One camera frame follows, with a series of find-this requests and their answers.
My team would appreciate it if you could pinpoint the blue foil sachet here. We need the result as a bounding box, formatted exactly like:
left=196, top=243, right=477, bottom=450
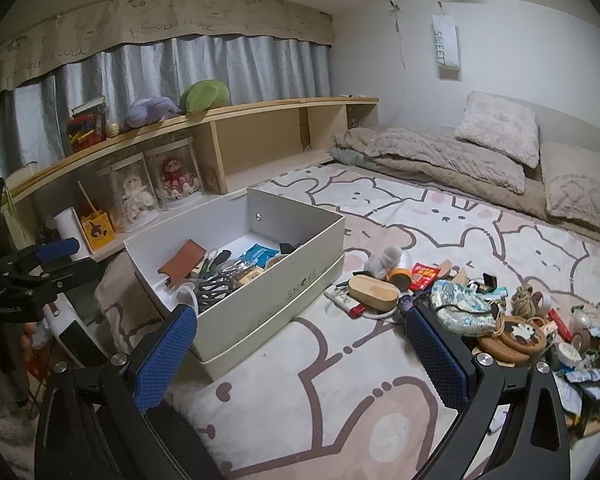
left=239, top=244, right=279, bottom=268

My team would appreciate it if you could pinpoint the white dress doll in case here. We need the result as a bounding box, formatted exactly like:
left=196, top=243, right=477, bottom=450
left=97, top=153, right=159, bottom=233

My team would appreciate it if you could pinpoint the fluffy cream pillow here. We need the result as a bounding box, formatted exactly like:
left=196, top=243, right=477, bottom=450
left=454, top=91, right=540, bottom=169

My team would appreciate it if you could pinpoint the grey blue curtain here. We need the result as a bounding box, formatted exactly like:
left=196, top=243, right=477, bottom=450
left=0, top=36, right=332, bottom=178

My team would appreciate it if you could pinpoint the beige folded quilt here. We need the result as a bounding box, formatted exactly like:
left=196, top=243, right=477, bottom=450
left=332, top=127, right=526, bottom=195

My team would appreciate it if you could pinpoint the jar of colourful items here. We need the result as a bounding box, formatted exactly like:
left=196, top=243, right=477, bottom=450
left=66, top=96, right=107, bottom=153

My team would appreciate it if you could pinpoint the oval wooden box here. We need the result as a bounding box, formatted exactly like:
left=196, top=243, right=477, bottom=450
left=348, top=274, right=400, bottom=313

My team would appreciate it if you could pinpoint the jute twine ball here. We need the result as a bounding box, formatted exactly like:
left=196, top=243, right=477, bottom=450
left=512, top=284, right=544, bottom=320

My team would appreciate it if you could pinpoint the red dress doll in case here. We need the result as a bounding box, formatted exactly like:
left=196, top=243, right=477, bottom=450
left=144, top=139, right=201, bottom=209

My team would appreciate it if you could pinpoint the brown leather sleeve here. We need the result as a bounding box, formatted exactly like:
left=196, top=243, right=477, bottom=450
left=158, top=240, right=207, bottom=287

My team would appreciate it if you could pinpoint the wooden ring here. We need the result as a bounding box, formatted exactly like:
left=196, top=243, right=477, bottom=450
left=496, top=314, right=549, bottom=356

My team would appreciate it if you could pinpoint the wooden bedside shelf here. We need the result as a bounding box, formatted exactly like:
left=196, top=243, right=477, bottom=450
left=2, top=96, right=379, bottom=261

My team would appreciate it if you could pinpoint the white storage box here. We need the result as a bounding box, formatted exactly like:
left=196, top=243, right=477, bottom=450
left=125, top=188, right=344, bottom=379

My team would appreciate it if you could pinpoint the white paper roll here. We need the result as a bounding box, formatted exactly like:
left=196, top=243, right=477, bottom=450
left=54, top=207, right=91, bottom=261

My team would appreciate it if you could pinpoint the red card packet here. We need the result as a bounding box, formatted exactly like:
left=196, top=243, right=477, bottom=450
left=410, top=262, right=441, bottom=292

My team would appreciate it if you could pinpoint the beige quilted pillow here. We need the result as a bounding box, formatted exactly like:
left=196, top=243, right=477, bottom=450
left=540, top=142, right=600, bottom=230

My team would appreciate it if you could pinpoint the bunny print blanket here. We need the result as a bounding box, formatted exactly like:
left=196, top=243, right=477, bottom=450
left=95, top=166, right=600, bottom=479

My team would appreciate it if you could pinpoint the floral fabric pouch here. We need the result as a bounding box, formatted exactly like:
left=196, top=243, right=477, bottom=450
left=429, top=281, right=498, bottom=337

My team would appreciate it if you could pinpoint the green plush toy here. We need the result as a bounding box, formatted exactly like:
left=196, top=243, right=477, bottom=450
left=180, top=79, right=230, bottom=114

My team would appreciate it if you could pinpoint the yellow box on shelf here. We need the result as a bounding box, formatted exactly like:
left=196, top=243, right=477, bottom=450
left=80, top=210, right=116, bottom=252

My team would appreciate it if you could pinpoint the purple plush toy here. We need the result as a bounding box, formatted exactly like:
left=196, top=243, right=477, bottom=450
left=125, top=96, right=181, bottom=129

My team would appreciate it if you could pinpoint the beige printed curtain valance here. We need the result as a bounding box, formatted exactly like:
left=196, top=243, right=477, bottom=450
left=0, top=0, right=335, bottom=95

